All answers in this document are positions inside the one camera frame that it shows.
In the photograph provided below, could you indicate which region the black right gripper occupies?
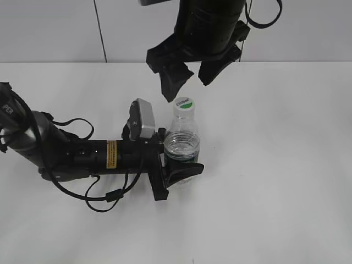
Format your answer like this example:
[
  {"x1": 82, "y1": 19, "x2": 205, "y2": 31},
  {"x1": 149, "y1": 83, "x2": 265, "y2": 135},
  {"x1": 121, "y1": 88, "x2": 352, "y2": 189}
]
[{"x1": 146, "y1": 20, "x2": 250, "y2": 103}]

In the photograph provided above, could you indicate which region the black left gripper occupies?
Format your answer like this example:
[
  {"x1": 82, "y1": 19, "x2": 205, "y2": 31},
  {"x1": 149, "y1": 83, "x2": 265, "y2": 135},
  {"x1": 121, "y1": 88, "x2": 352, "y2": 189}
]
[{"x1": 120, "y1": 128, "x2": 204, "y2": 200}]

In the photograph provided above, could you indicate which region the clear plastic water bottle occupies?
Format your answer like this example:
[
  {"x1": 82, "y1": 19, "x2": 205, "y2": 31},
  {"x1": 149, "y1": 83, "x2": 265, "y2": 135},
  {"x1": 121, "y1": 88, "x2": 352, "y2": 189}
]
[{"x1": 164, "y1": 113, "x2": 200, "y2": 184}]

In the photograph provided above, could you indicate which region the white green bottle cap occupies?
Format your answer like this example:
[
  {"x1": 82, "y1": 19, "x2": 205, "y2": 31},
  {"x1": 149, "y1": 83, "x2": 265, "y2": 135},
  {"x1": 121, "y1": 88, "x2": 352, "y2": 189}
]
[{"x1": 173, "y1": 97, "x2": 195, "y2": 118}]

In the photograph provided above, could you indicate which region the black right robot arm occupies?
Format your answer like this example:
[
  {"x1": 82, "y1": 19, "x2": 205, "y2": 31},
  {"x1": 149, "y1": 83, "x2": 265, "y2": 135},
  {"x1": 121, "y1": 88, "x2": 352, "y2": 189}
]
[{"x1": 146, "y1": 1, "x2": 250, "y2": 102}]

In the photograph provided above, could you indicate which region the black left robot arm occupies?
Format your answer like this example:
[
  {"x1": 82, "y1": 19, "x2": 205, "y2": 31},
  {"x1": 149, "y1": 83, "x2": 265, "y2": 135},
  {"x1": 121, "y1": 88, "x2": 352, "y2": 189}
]
[{"x1": 1, "y1": 82, "x2": 204, "y2": 201}]

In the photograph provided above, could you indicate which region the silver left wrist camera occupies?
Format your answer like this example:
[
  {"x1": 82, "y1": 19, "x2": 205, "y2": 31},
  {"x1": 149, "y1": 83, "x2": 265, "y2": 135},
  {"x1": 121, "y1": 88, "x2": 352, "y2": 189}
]
[{"x1": 127, "y1": 98, "x2": 156, "y2": 141}]

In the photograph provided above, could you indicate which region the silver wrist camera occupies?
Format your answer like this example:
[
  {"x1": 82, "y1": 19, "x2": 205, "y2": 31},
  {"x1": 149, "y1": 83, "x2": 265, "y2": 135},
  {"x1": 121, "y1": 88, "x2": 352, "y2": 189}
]
[
  {"x1": 138, "y1": 0, "x2": 170, "y2": 6},
  {"x1": 127, "y1": 98, "x2": 156, "y2": 141}
]

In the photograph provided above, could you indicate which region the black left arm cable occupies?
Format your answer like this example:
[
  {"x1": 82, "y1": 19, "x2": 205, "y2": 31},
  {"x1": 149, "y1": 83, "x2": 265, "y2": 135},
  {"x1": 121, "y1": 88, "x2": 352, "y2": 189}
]
[{"x1": 8, "y1": 87, "x2": 146, "y2": 212}]

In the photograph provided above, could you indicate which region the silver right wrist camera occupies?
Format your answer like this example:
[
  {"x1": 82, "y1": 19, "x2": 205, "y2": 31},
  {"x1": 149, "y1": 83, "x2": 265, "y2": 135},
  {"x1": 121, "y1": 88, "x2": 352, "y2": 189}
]
[{"x1": 138, "y1": 0, "x2": 170, "y2": 6}]

